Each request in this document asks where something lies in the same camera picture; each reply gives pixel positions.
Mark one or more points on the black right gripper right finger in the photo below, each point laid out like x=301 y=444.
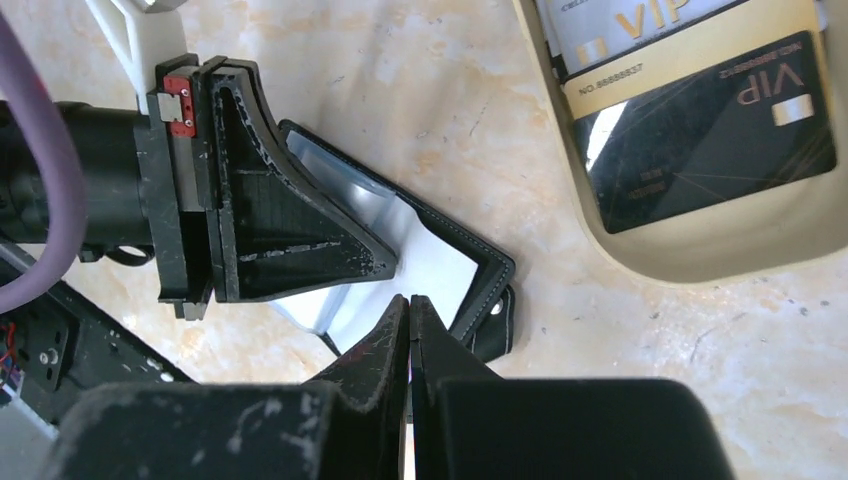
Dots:
x=471 y=423

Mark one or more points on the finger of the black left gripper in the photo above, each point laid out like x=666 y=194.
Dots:
x=276 y=230

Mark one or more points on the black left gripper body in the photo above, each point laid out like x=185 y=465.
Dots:
x=149 y=182

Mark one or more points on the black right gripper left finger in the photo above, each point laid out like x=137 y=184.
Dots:
x=344 y=423

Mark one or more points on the black leather card wallet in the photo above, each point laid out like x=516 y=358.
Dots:
x=465 y=277

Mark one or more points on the white gold VIP card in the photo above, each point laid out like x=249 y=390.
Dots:
x=615 y=50

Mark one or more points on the beige oval card holder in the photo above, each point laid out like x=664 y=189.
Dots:
x=803 y=226

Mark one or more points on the black gold VIP card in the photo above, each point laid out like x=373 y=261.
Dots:
x=749 y=124

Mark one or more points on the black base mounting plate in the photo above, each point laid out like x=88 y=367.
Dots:
x=61 y=344

